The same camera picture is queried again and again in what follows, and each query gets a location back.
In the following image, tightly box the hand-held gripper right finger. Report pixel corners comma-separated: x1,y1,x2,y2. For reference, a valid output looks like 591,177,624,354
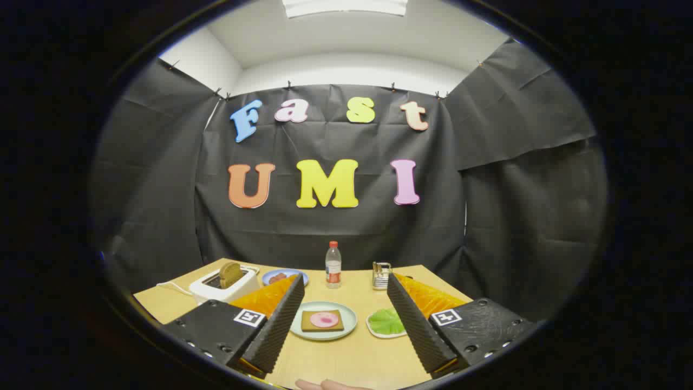
386,272,537,380

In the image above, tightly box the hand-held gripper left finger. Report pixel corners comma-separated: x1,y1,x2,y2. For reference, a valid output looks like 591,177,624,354
161,274,306,379

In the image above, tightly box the green lettuce leaf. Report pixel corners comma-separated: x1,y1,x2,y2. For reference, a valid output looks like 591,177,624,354
368,308,406,335

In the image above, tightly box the brown toast slice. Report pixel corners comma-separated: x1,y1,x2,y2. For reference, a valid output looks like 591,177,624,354
219,262,245,289

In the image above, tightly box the square brown bread slice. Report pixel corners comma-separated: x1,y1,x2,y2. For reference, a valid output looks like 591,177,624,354
301,309,345,333

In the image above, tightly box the small white square plate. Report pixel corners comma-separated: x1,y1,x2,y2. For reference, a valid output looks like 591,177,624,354
366,309,408,339

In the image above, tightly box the light green plate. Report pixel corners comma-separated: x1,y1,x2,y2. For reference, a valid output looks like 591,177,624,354
290,301,358,341

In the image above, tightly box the blue plate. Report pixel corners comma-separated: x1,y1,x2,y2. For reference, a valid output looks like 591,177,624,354
262,268,309,288

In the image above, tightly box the white toaster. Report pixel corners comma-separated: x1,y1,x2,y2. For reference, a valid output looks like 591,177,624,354
188,264,261,305

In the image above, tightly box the clear bottle with red cap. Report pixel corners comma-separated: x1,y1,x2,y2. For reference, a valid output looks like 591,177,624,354
325,241,342,289

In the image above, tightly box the ceiling light panel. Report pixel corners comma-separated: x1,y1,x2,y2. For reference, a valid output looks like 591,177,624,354
282,0,409,18

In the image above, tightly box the wire utensil holder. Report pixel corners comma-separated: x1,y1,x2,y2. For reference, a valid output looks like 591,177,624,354
372,262,392,290

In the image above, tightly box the white toaster cable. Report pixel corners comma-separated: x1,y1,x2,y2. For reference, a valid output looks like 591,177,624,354
156,282,194,297

